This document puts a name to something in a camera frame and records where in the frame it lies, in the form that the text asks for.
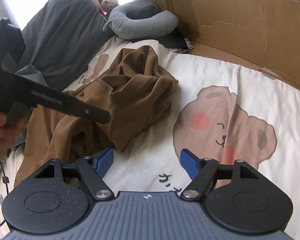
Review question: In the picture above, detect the grey-blue sweatshirt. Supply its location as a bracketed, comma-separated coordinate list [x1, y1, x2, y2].
[15, 64, 47, 87]

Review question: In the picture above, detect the black cloth under pillow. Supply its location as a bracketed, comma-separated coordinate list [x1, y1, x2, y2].
[130, 28, 188, 49]

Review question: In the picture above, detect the small teddy bear toy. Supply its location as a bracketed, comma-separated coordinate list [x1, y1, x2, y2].
[95, 0, 119, 15]

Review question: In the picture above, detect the dark grey pillow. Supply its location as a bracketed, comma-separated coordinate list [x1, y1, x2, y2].
[20, 0, 114, 91]

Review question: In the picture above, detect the person left hand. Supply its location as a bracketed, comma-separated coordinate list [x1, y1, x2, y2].
[0, 112, 29, 159]

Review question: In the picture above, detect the grey neck pillow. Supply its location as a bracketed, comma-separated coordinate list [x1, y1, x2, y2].
[103, 1, 179, 40]

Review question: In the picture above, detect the brown t-shirt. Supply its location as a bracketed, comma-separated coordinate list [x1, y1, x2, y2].
[14, 46, 178, 185]

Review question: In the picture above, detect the flattened cardboard box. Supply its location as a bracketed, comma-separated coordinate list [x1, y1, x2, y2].
[151, 0, 300, 90]

